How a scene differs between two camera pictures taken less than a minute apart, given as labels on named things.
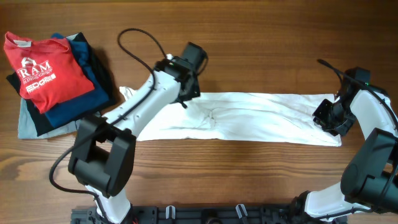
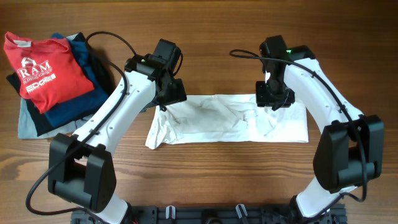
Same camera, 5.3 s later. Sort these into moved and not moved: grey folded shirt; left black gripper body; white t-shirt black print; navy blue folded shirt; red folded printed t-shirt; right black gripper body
Moved: right black gripper body; left black gripper body
Not moved: white t-shirt black print; navy blue folded shirt; red folded printed t-shirt; grey folded shirt
